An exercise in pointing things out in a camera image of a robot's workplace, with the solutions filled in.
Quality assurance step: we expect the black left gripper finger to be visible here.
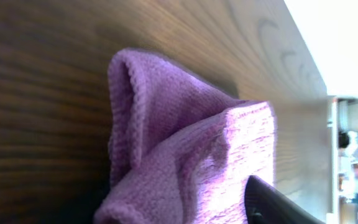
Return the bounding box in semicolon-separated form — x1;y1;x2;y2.
244;175;324;224

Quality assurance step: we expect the purple microfiber cloth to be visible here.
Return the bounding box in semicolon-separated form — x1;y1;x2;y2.
94;49;276;224

